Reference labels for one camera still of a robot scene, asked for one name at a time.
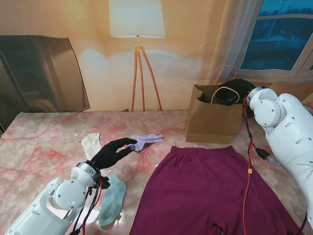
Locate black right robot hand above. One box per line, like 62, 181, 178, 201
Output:
211, 78, 256, 106

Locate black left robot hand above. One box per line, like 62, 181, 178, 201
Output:
90, 137, 138, 171

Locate cream white sock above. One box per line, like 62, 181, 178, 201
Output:
81, 133, 101, 160

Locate kraft paper bag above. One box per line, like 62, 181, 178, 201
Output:
185, 65, 247, 144

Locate light blue sock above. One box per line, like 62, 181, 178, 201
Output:
98, 174, 128, 227

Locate maroon shorts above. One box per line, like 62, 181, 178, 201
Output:
129, 145, 305, 235

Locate lavender sock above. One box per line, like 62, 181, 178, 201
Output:
134, 133, 164, 154

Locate sheer beige curtain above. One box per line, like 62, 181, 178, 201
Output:
199, 0, 265, 81

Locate smooth beige cushion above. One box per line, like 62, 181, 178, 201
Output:
268, 80, 313, 108

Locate white framed window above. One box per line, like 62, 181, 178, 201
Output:
238, 0, 313, 73

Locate dark framed mirror panel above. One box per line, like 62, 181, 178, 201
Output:
0, 35, 90, 113

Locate white shade tripod floor lamp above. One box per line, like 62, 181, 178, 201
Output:
108, 0, 166, 112

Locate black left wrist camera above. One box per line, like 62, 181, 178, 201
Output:
97, 175, 111, 189

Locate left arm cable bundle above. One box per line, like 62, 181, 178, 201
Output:
72, 182, 102, 235

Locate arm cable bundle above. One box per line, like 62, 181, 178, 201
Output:
72, 182, 102, 235
241, 94, 309, 235

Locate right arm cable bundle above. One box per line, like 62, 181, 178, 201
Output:
241, 94, 309, 235

